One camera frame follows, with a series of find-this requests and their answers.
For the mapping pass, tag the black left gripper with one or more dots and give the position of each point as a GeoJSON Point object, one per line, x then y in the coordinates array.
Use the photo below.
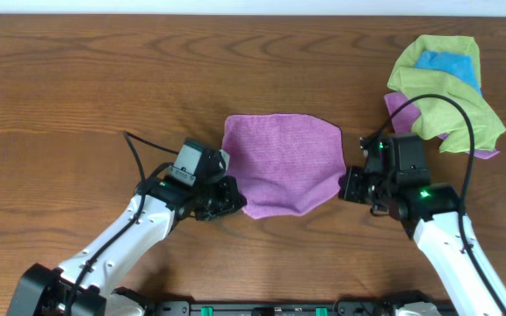
{"type": "Point", "coordinates": [231, 203]}

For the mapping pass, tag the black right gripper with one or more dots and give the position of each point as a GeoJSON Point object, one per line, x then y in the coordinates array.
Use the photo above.
{"type": "Point", "coordinates": [348, 183]}

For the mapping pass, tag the purple microfibre cloth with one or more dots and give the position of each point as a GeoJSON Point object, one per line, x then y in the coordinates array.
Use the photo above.
{"type": "Point", "coordinates": [284, 164]}

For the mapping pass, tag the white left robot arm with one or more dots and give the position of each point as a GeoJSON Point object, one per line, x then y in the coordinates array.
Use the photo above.
{"type": "Point", "coordinates": [85, 283]}

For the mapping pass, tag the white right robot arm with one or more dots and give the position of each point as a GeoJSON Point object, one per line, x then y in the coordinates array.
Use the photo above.
{"type": "Point", "coordinates": [430, 216]}

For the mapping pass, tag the green microfibre cloth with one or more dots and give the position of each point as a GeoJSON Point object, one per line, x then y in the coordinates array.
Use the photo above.
{"type": "Point", "coordinates": [440, 100]}

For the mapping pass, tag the blue microfibre cloth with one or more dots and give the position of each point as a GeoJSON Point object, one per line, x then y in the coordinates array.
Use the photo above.
{"type": "Point", "coordinates": [458, 65]}

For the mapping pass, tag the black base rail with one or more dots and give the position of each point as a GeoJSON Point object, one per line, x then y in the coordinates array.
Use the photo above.
{"type": "Point", "coordinates": [344, 308]}

